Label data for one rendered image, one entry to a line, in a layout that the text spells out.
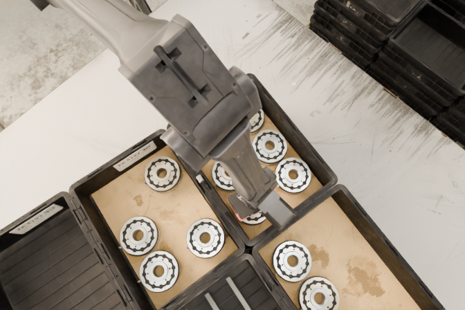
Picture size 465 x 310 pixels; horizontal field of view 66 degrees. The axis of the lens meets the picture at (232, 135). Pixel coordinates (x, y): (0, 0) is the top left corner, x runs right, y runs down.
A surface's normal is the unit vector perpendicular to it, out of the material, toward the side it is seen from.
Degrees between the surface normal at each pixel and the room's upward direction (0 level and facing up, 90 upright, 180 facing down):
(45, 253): 0
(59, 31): 0
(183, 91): 47
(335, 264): 0
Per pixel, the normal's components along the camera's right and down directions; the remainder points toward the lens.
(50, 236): 0.00, -0.33
